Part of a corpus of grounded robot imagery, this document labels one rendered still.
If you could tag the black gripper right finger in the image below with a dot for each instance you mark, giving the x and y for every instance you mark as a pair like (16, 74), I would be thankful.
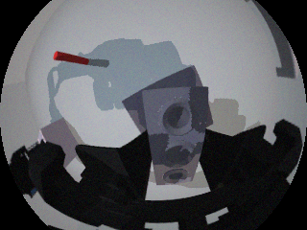
(220, 153)

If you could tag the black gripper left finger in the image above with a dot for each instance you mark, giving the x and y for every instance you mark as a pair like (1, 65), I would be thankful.
(132, 161)

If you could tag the red peg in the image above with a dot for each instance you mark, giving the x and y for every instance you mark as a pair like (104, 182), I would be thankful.
(72, 58)

